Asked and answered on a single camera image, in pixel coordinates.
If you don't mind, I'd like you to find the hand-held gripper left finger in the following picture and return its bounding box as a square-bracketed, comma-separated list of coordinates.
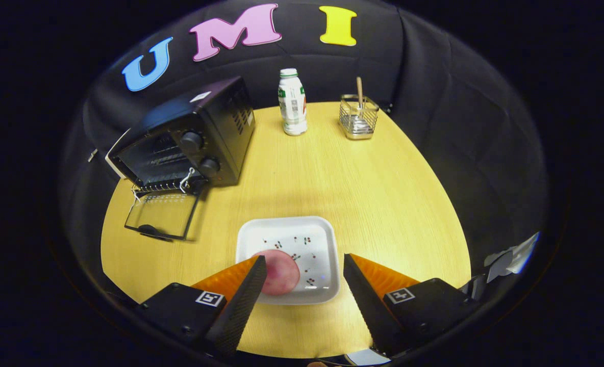
[136, 255, 268, 357]

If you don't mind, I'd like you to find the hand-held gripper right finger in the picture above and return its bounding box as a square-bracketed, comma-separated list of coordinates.
[343, 253, 481, 357]

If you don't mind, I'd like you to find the pink ham slice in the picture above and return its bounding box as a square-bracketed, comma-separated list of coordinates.
[254, 250, 301, 296]

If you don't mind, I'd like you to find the white square plate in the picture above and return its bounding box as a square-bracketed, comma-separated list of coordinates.
[236, 216, 341, 305]

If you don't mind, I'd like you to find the black toaster oven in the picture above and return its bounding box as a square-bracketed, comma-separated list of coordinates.
[105, 76, 257, 243]

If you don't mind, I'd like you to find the white drink bottle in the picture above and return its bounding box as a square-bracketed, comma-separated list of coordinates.
[278, 68, 308, 136]

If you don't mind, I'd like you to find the black backdrop cloth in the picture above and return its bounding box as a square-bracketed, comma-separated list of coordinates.
[60, 0, 550, 286]

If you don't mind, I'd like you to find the metal wire holder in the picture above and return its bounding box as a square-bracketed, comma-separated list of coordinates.
[339, 94, 380, 140]

